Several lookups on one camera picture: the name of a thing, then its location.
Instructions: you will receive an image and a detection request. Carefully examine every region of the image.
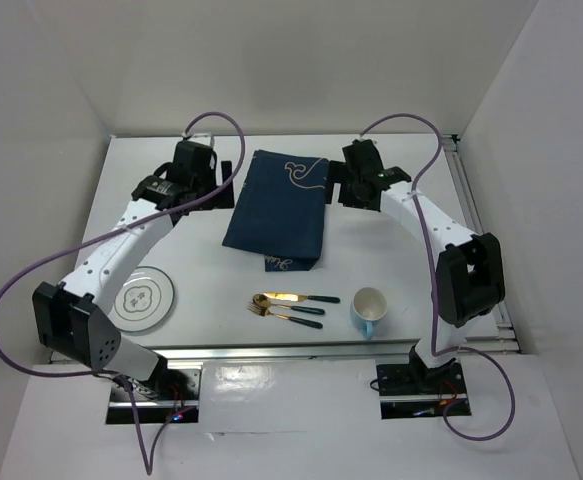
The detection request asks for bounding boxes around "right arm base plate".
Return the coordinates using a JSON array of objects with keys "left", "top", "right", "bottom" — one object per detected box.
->
[{"left": 369, "top": 362, "right": 471, "bottom": 420}]

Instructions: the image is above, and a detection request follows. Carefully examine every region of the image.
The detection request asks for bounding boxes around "gold knife green handle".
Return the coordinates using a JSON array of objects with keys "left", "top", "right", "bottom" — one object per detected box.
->
[{"left": 264, "top": 292, "right": 341, "bottom": 304}]

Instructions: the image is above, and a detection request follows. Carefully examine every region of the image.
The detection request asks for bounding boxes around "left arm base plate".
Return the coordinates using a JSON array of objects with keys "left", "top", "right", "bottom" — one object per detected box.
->
[{"left": 105, "top": 362, "right": 203, "bottom": 425}]

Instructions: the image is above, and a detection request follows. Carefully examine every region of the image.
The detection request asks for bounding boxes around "purple cable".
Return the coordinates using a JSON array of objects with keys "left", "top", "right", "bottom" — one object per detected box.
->
[
  {"left": 0, "top": 111, "right": 246, "bottom": 476},
  {"left": 358, "top": 112, "right": 517, "bottom": 442}
]

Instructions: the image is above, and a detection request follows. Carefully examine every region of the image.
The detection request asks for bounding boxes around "white plate green rim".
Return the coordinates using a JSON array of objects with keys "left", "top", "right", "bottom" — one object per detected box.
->
[{"left": 109, "top": 266, "right": 176, "bottom": 334}]

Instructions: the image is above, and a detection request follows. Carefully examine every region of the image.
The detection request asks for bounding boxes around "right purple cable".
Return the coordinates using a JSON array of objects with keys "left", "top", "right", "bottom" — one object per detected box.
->
[{"left": 358, "top": 112, "right": 517, "bottom": 442}]

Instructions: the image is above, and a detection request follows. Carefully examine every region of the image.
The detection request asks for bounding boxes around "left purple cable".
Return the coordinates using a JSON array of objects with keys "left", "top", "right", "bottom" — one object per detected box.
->
[{"left": 0, "top": 111, "right": 246, "bottom": 476}]

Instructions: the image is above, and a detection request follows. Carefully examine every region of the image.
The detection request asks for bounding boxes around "gold spoon green handle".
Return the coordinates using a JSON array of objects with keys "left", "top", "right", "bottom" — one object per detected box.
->
[{"left": 252, "top": 294, "right": 326, "bottom": 316}]

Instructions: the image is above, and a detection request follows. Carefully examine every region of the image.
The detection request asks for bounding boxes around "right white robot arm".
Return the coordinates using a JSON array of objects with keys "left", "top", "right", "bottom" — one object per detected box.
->
[{"left": 326, "top": 140, "right": 505, "bottom": 392}]

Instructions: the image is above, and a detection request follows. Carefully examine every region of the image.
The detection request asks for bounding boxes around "gold fork green handle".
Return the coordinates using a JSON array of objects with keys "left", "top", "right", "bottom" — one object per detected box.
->
[{"left": 247, "top": 304, "right": 324, "bottom": 330}]

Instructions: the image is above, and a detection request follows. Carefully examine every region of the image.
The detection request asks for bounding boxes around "light blue mug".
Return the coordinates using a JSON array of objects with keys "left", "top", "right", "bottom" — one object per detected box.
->
[{"left": 350, "top": 287, "right": 388, "bottom": 340}]

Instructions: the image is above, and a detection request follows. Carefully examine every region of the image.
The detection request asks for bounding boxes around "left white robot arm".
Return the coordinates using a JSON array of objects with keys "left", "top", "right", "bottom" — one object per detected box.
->
[{"left": 32, "top": 134, "right": 234, "bottom": 399}]

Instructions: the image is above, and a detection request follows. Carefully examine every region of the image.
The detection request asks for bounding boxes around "aluminium rail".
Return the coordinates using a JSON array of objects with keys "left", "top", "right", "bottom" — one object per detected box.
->
[
  {"left": 443, "top": 134, "right": 520, "bottom": 352},
  {"left": 48, "top": 330, "right": 521, "bottom": 364}
]

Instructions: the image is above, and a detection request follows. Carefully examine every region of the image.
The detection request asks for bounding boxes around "navy blue whale placemat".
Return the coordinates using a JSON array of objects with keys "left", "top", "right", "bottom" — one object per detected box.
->
[{"left": 222, "top": 150, "right": 329, "bottom": 272}]

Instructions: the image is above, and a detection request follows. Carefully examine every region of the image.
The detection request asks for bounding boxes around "aluminium rail right side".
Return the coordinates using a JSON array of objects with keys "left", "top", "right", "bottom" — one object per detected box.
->
[{"left": 443, "top": 134, "right": 520, "bottom": 352}]

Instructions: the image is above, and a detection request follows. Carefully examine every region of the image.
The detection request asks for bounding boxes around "aluminium rail front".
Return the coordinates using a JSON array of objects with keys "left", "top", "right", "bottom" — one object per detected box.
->
[{"left": 48, "top": 330, "right": 521, "bottom": 364}]

